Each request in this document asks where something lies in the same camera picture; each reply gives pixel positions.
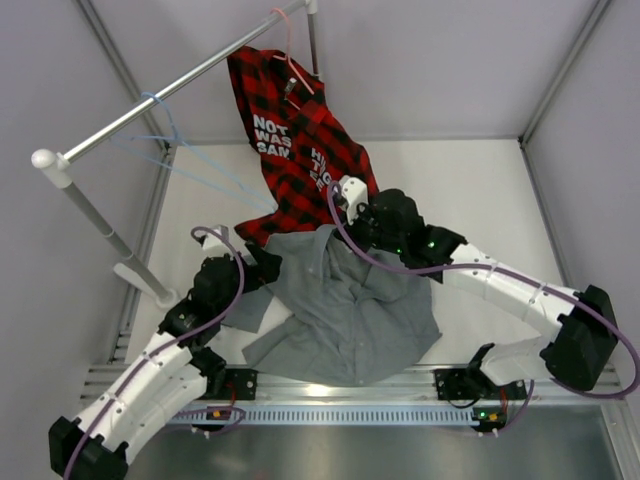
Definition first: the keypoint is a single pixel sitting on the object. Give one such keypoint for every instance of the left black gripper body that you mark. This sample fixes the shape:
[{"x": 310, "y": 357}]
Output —
[{"x": 225, "y": 299}]

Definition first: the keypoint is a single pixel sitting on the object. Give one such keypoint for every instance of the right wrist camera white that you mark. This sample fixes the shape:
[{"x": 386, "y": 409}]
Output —
[{"x": 353, "y": 193}]

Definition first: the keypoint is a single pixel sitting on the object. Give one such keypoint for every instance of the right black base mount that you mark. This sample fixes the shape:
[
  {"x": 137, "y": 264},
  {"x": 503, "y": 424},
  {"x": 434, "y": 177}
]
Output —
[{"x": 452, "y": 385}]

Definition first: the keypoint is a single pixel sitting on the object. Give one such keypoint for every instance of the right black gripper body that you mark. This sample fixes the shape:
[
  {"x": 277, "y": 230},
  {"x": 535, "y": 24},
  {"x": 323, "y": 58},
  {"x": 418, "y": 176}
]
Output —
[{"x": 366, "y": 227}]

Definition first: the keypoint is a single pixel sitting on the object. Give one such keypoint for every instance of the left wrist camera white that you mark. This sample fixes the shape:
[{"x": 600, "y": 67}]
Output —
[{"x": 215, "y": 241}]

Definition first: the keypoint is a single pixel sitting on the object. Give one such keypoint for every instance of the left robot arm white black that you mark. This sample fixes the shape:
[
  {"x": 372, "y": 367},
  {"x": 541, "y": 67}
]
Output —
[{"x": 175, "y": 368}]

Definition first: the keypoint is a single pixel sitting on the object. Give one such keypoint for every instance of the red black plaid shirt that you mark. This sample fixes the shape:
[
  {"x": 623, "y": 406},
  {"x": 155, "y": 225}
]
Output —
[{"x": 301, "y": 146}]

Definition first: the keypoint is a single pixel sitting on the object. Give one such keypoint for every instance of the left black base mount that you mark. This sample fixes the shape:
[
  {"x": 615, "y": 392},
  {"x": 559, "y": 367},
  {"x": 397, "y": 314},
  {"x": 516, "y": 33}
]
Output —
[{"x": 239, "y": 384}]

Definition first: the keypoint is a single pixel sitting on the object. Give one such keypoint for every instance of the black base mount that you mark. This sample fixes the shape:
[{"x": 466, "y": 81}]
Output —
[
  {"x": 239, "y": 384},
  {"x": 452, "y": 385}
]

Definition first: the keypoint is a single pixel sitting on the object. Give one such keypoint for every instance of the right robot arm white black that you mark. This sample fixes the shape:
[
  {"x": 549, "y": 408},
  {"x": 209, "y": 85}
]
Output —
[{"x": 575, "y": 338}]

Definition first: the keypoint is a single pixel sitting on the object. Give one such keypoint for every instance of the slotted grey cable duct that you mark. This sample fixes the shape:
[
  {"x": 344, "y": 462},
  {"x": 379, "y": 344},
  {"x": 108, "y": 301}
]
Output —
[{"x": 327, "y": 415}]

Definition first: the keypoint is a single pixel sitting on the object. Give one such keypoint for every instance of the silver clothes rack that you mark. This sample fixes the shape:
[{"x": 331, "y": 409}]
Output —
[{"x": 140, "y": 47}]

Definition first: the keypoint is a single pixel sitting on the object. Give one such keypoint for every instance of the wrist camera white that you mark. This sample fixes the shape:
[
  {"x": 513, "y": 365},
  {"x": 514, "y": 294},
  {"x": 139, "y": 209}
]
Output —
[
  {"x": 215, "y": 241},
  {"x": 353, "y": 193}
]

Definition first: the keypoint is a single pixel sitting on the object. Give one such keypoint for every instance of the grey button shirt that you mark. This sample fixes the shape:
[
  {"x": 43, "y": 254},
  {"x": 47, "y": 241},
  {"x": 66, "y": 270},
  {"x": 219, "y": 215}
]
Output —
[{"x": 351, "y": 323}]

